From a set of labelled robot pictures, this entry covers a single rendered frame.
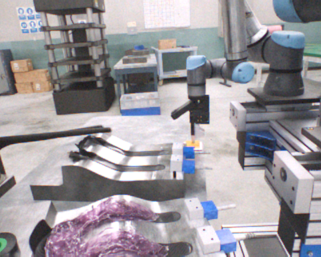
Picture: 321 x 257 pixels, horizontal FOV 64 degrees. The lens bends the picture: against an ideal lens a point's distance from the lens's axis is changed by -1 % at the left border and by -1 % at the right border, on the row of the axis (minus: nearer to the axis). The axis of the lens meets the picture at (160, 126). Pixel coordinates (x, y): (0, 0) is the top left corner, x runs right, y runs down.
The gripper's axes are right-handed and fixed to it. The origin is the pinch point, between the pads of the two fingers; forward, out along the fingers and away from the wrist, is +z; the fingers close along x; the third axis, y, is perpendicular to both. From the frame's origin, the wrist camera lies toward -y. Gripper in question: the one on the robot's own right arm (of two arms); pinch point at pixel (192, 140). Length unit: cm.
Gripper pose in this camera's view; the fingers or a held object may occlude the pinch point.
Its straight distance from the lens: 113.6
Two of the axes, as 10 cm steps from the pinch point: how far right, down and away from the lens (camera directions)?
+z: 0.6, 9.4, 3.5
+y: 9.9, -0.1, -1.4
